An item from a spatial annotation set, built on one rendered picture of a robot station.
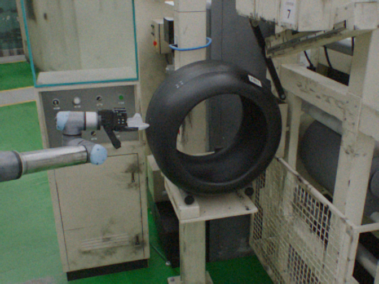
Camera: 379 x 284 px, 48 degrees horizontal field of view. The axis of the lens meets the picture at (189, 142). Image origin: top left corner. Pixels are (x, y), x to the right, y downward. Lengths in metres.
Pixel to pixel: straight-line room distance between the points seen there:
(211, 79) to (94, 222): 1.34
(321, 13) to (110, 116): 0.87
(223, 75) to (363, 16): 0.54
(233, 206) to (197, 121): 0.46
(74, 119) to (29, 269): 1.61
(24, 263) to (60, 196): 0.75
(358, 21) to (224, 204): 1.01
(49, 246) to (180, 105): 1.92
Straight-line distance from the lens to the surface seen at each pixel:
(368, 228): 1.66
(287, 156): 2.33
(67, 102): 2.40
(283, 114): 2.20
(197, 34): 2.01
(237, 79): 1.69
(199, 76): 1.67
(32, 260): 3.18
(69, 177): 2.51
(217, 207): 1.99
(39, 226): 3.52
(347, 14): 1.50
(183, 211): 1.87
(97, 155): 1.61
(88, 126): 1.70
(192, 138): 2.14
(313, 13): 1.51
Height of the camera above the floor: 1.84
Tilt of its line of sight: 23 degrees down
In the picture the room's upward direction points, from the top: 1 degrees counter-clockwise
